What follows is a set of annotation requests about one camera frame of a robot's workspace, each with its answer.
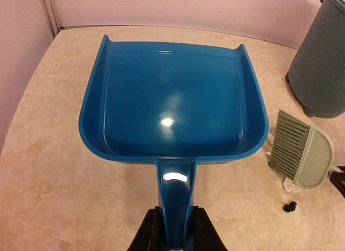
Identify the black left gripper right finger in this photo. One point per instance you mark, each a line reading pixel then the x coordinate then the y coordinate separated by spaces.
pixel 203 234

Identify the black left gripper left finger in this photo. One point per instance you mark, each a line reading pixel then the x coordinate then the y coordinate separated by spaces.
pixel 148 236

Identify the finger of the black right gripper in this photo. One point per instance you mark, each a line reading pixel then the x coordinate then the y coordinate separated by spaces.
pixel 338 179

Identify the light green hand brush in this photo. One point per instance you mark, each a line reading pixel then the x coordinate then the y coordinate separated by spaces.
pixel 301 152

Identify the blue plastic dustpan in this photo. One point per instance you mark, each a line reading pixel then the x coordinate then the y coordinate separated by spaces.
pixel 176 106

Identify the white paper scrap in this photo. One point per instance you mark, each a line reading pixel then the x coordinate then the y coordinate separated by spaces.
pixel 289 186

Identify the small black paper scrap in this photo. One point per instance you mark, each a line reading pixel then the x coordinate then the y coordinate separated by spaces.
pixel 290 207

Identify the teal plastic trash bin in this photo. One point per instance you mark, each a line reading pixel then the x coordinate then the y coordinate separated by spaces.
pixel 316 74

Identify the left aluminium frame post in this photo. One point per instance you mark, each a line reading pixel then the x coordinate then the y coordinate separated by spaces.
pixel 51 18

